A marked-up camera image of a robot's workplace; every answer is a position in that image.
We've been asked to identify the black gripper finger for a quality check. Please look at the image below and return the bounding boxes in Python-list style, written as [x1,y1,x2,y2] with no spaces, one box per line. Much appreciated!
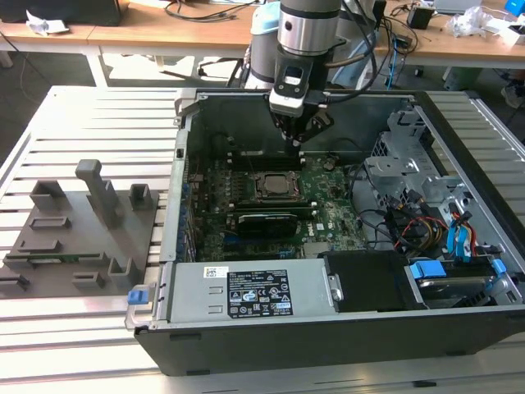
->
[294,108,336,161]
[270,113,298,161]

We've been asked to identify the silver square CPU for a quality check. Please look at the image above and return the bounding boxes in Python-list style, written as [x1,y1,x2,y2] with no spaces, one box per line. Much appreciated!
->
[261,173,294,195]

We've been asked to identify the black-latched RAM slot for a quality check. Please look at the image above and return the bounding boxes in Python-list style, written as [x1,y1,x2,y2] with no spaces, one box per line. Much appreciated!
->
[230,199,315,205]
[227,153,305,161]
[228,206,317,213]
[228,162,306,170]

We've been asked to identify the green motherboard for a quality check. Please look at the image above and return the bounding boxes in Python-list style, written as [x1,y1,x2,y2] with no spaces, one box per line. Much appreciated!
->
[186,152,372,264]

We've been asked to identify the silver metal drive cage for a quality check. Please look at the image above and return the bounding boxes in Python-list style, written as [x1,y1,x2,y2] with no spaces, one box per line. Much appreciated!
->
[363,109,471,217]

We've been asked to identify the black graphics card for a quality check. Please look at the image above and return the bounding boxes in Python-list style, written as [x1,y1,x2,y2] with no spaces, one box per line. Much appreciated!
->
[236,212,299,240]

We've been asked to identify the small black box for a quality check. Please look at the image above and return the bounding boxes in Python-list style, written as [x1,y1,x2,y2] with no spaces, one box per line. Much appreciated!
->
[405,4,435,30]

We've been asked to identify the silver chipset heat sink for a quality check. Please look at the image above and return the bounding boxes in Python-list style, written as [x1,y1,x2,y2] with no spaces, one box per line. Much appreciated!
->
[305,241,329,259]

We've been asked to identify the grey-green cabinet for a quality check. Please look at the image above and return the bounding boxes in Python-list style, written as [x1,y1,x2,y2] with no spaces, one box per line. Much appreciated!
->
[443,66,484,92]

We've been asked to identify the flat grey device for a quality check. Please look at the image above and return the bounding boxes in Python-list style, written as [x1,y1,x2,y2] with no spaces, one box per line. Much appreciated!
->
[433,0,483,16]

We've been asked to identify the clear plastic bags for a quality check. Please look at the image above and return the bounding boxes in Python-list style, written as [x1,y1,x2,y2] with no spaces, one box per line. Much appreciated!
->
[445,4,514,40]

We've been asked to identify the blue disk carrier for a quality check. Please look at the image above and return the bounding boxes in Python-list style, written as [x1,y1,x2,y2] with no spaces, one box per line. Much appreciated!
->
[409,257,508,284]

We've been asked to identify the grey parts rack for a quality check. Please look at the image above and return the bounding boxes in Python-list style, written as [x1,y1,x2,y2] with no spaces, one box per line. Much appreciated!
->
[0,158,162,300]

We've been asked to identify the silver power supply with label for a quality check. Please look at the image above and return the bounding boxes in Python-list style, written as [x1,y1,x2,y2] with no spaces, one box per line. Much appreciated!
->
[166,260,336,325]

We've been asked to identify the white sneaker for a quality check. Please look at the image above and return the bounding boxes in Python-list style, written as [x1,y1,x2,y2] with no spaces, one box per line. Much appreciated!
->
[500,80,525,108]

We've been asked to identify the white cardboard box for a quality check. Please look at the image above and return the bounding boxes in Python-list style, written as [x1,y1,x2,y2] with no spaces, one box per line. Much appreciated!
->
[504,22,525,46]

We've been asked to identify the silver hard disk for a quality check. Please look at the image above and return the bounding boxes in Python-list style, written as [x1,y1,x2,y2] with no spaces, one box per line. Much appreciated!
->
[416,275,493,309]

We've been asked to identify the black open PC case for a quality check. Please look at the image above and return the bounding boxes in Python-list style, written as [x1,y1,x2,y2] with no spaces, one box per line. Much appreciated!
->
[125,88,525,378]

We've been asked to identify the large black case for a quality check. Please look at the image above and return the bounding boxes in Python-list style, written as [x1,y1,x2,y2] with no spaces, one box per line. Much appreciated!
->
[0,0,124,26]

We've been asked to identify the green RAM stick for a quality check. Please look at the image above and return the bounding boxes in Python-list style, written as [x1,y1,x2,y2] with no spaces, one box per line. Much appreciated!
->
[26,254,103,263]

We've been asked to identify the crumpled white paper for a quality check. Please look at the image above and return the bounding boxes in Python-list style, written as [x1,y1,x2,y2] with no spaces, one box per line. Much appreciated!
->
[25,8,71,36]

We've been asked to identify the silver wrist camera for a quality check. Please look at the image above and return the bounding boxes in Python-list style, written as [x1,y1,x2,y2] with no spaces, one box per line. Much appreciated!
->
[268,65,309,121]

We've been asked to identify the hanging blue cable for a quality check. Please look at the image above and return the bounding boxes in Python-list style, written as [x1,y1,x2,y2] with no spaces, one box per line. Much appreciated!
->
[385,34,401,89]

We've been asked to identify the wooden desk white frame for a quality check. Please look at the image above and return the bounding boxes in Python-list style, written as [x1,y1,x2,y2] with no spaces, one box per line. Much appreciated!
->
[368,0,525,83]
[0,0,263,87]

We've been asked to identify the yellow power wire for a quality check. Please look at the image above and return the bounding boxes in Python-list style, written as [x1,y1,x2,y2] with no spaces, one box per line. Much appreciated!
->
[426,221,446,247]

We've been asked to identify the blue flat wire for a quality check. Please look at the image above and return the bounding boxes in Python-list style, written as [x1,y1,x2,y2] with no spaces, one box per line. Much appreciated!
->
[445,223,461,260]
[455,211,473,263]

